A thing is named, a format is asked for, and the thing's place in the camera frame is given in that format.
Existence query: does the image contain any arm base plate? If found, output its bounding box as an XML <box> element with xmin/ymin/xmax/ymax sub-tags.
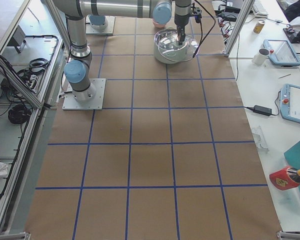
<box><xmin>62</xmin><ymin>78</ymin><xmax>106</xmax><ymax>111</ymax></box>
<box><xmin>85</xmin><ymin>15</ymin><xmax>116</xmax><ymax>36</ymax></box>

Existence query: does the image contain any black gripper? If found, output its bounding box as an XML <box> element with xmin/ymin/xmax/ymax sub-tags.
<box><xmin>174</xmin><ymin>13</ymin><xmax>189</xmax><ymax>45</ymax></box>

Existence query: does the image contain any red bottle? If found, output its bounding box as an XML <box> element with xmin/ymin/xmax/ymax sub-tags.
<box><xmin>269</xmin><ymin>165</ymin><xmax>300</xmax><ymax>191</ymax></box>

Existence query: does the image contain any pale green steel pot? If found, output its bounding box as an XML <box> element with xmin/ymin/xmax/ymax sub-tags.
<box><xmin>153</xmin><ymin>28</ymin><xmax>192</xmax><ymax>64</ymax></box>

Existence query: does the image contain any far blue teach pendant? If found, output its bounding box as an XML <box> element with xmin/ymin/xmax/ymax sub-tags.
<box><xmin>263</xmin><ymin>39</ymin><xmax>300</xmax><ymax>67</ymax></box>

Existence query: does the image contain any grey metal box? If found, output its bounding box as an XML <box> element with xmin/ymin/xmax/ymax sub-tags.
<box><xmin>7</xmin><ymin>25</ymin><xmax>27</xmax><ymax>54</ymax></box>

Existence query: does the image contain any brown paper table mat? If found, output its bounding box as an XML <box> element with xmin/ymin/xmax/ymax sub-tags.
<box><xmin>24</xmin><ymin>14</ymin><xmax>281</xmax><ymax>240</ymax></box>

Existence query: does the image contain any white mug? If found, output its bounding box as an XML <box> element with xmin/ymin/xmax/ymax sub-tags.
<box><xmin>251</xmin><ymin>48</ymin><xmax>270</xmax><ymax>66</ymax></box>

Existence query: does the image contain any near blue teach pendant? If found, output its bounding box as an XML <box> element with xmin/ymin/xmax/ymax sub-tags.
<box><xmin>279</xmin><ymin>83</ymin><xmax>300</xmax><ymax>123</ymax></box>

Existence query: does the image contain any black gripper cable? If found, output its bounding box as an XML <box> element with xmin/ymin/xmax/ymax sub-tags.
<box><xmin>191</xmin><ymin>0</ymin><xmax>217</xmax><ymax>59</ymax></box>

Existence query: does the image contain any black cable coil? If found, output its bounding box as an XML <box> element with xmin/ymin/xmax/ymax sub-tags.
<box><xmin>7</xmin><ymin>103</ymin><xmax>32</xmax><ymax>125</ymax></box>

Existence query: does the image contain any blue teach pendant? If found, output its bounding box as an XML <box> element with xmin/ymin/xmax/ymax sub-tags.
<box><xmin>263</xmin><ymin>39</ymin><xmax>300</xmax><ymax>67</ymax></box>
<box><xmin>279</xmin><ymin>83</ymin><xmax>300</xmax><ymax>123</ymax></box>

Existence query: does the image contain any glass pot lid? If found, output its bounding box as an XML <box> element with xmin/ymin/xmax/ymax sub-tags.
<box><xmin>157</xmin><ymin>33</ymin><xmax>199</xmax><ymax>63</ymax></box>

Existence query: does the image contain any black power adapter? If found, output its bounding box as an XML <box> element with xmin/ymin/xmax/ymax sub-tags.
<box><xmin>252</xmin><ymin>105</ymin><xmax>272</xmax><ymax>117</ymax></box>

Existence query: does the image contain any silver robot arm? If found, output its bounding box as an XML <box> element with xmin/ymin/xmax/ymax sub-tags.
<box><xmin>53</xmin><ymin>0</ymin><xmax>192</xmax><ymax>102</ymax></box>
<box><xmin>88</xmin><ymin>15</ymin><xmax>108</xmax><ymax>30</ymax></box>

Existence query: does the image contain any white keyboard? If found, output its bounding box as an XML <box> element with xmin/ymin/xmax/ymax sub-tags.
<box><xmin>251</xmin><ymin>0</ymin><xmax>269</xmax><ymax>18</ymax></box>

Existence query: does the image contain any yellow drink can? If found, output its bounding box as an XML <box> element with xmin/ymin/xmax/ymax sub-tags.
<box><xmin>253</xmin><ymin>20</ymin><xmax>265</xmax><ymax>34</ymax></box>

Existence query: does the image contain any clear plastic bracket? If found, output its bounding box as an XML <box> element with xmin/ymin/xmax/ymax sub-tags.
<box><xmin>251</xmin><ymin>126</ymin><xmax>269</xmax><ymax>153</ymax></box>

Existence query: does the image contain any pink bowl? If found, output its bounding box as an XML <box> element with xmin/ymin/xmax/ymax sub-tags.
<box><xmin>152</xmin><ymin>19</ymin><xmax>166</xmax><ymax>29</ymax></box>

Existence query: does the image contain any aluminium frame post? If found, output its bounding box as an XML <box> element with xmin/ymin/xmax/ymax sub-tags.
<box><xmin>223</xmin><ymin>0</ymin><xmax>254</xmax><ymax>57</ymax></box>

